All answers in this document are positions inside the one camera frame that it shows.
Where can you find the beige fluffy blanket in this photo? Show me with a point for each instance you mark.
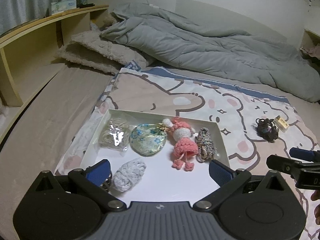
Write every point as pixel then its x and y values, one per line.
pixel 95 52

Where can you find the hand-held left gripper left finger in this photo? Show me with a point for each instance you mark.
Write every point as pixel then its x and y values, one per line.
pixel 100 171

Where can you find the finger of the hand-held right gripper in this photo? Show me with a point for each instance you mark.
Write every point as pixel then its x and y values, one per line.
pixel 280 162
pixel 301 153

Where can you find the grey quilt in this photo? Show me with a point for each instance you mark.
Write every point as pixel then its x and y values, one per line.
pixel 200 45

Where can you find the pink cloth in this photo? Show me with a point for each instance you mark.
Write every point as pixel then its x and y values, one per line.
pixel 311 52

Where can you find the cartoon printed blanket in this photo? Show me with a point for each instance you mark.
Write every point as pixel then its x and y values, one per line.
pixel 155 92

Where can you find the grey curtain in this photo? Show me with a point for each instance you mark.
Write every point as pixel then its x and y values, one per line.
pixel 25 2

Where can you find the small beige box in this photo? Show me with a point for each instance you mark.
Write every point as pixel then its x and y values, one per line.
pixel 282 124

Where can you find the pink crochet doll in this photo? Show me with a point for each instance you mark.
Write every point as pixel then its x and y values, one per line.
pixel 183 147

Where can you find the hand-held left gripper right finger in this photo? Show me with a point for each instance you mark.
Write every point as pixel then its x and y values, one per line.
pixel 220 172

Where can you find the blue green embroidered pouch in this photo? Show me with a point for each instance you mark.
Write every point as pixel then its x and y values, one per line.
pixel 146 142

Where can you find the white cardboard box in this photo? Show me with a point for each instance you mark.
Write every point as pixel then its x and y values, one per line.
pixel 162 180

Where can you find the person's right hand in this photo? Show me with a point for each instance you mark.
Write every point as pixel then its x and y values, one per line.
pixel 317 212

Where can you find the brown bed sheet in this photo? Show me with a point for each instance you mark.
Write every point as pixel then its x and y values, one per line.
pixel 50 117

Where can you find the wooden headboard shelf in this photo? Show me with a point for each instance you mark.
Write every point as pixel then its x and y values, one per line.
pixel 32 45

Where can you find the grey knitted pouch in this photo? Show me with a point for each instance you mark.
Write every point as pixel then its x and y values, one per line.
pixel 127 175

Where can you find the white bed board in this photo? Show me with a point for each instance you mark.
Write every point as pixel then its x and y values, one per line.
pixel 225 12

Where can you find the tissue pack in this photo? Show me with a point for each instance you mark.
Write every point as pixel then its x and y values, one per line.
pixel 63 5

